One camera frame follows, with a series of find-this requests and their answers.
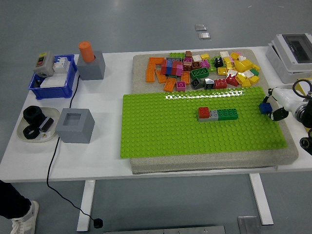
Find white circuit breaker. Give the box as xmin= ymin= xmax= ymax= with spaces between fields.
xmin=53 ymin=56 xmax=70 ymax=73

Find flat grey toy brick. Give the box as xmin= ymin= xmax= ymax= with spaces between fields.
xmin=198 ymin=110 xmax=219 ymax=122

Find grey-brown mat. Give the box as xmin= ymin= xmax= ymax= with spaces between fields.
xmin=129 ymin=48 xmax=300 ymax=175

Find white table leg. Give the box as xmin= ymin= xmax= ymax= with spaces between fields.
xmin=77 ymin=180 xmax=96 ymax=232
xmin=249 ymin=173 xmax=275 ymax=225

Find orange toy brick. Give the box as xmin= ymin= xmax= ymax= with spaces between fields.
xmin=149 ymin=57 xmax=165 ymax=67
xmin=180 ymin=71 xmax=191 ymax=85
xmin=145 ymin=65 xmax=156 ymax=83
xmin=156 ymin=70 xmax=168 ymax=84
xmin=163 ymin=77 xmax=176 ymax=92

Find small black nut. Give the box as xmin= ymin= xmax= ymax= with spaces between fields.
xmin=23 ymin=125 xmax=41 ymax=140

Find white wall switch plate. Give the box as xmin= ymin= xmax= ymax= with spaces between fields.
xmin=40 ymin=74 xmax=68 ymax=88

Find lime green studded baseplate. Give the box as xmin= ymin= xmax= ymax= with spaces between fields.
xmin=119 ymin=86 xmax=289 ymax=159

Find black cord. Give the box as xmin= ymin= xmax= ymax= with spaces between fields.
xmin=46 ymin=73 xmax=97 ymax=221

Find white electrical enclosure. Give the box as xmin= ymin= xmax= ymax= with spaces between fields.
xmin=265 ymin=33 xmax=312 ymax=84

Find large black nut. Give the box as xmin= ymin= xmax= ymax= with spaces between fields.
xmin=23 ymin=106 xmax=46 ymax=126

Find white tray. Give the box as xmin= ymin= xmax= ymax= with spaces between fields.
xmin=16 ymin=107 xmax=61 ymax=143

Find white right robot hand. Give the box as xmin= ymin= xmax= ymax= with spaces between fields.
xmin=262 ymin=87 xmax=302 ymax=122

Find grey block with round socket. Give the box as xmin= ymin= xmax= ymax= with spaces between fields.
xmin=77 ymin=50 xmax=106 ymax=80

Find dark red roller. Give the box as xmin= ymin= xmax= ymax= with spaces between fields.
xmin=39 ymin=117 xmax=55 ymax=132

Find long metal plate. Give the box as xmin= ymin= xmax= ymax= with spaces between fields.
xmin=103 ymin=225 xmax=226 ymax=234

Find large yellow toy brick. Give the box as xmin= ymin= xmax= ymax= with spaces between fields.
xmin=234 ymin=59 xmax=253 ymax=73

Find long green toy brick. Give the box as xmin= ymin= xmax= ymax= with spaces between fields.
xmin=217 ymin=108 xmax=238 ymax=121

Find grey block with square recess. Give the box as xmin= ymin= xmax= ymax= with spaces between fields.
xmin=55 ymin=108 xmax=95 ymax=144

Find square metal plate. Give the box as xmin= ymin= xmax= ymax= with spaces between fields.
xmin=237 ymin=215 xmax=263 ymax=234

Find grey push-button switch box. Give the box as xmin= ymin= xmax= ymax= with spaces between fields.
xmin=33 ymin=51 xmax=55 ymax=78

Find orange cylinder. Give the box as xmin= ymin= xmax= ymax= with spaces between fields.
xmin=78 ymin=41 xmax=96 ymax=63

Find dark green toy brick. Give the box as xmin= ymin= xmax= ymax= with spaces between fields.
xmin=190 ymin=69 xmax=210 ymax=80

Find blue plastic bin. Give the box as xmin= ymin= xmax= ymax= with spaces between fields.
xmin=28 ymin=54 xmax=78 ymax=100

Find person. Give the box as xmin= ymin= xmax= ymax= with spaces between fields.
xmin=0 ymin=179 xmax=39 ymax=234

